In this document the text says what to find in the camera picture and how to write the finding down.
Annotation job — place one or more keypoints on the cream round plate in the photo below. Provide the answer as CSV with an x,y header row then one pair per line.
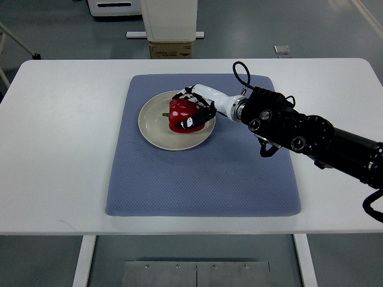
x,y
154,126

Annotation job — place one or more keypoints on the white pillar stand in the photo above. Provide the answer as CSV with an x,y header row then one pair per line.
x,y
168,21

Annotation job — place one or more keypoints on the white machine cabinet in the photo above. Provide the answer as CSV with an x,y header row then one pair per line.
x,y
117,8

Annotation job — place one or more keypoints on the white frame with caster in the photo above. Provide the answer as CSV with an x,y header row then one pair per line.
x,y
6,33

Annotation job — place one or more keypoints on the cardboard box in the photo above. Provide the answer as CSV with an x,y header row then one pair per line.
x,y
171,50

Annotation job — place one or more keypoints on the small grey floor plate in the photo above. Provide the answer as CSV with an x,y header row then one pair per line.
x,y
282,49

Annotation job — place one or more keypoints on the right white table leg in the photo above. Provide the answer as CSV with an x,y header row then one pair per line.
x,y
304,257

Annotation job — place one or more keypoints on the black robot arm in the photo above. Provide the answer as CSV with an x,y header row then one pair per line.
x,y
273,119

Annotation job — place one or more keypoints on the white table leg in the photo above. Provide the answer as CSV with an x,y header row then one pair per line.
x,y
84,262
304,257

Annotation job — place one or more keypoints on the left white table leg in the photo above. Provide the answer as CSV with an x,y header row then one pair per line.
x,y
84,262

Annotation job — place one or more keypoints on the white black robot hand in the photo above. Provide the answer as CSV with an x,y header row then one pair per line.
x,y
210,102

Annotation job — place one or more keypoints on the blue textured mat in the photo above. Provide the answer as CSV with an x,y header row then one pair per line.
x,y
223,176

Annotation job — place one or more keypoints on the red bell pepper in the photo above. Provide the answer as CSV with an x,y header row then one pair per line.
x,y
180,110

